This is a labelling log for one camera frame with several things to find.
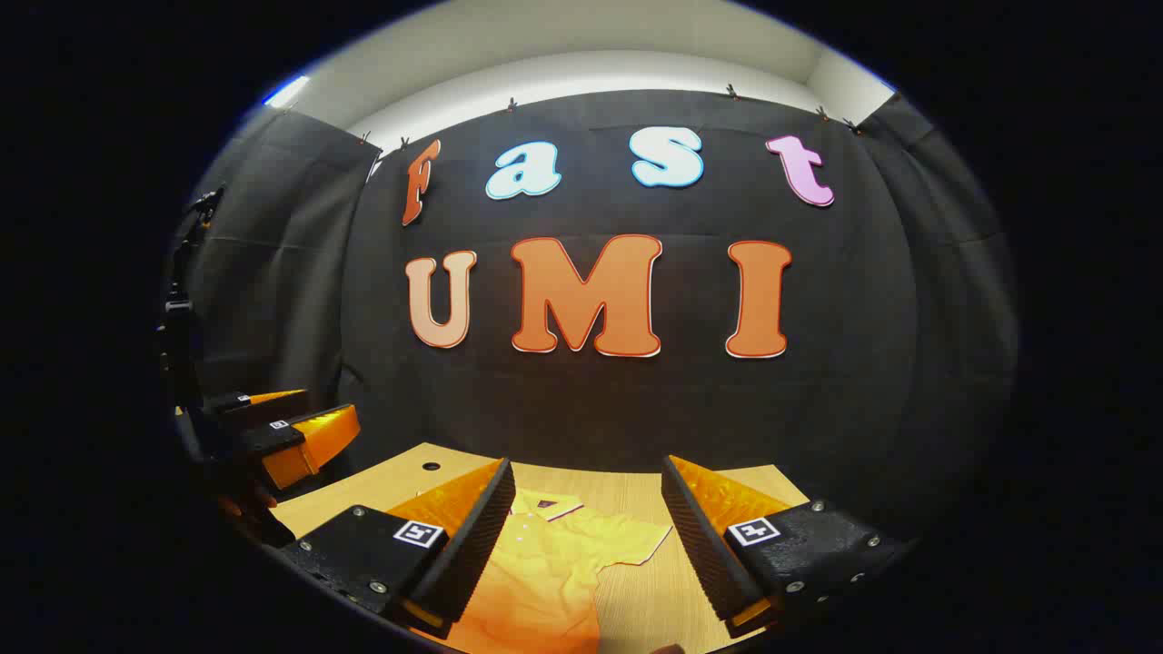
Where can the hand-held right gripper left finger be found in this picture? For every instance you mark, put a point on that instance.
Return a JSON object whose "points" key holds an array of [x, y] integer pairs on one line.
{"points": [[477, 536]]}

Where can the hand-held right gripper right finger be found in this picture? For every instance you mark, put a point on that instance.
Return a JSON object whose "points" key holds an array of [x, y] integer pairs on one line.
{"points": [[700, 536]]}

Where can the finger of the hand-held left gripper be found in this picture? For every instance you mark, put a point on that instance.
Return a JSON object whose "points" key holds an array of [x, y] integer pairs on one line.
{"points": [[236, 404], [273, 438]]}

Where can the orange T-shirt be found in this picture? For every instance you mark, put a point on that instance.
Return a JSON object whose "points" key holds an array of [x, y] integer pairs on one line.
{"points": [[545, 563]]}

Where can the black backdrop cloth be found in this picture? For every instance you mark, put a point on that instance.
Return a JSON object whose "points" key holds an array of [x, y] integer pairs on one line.
{"points": [[636, 409]]}

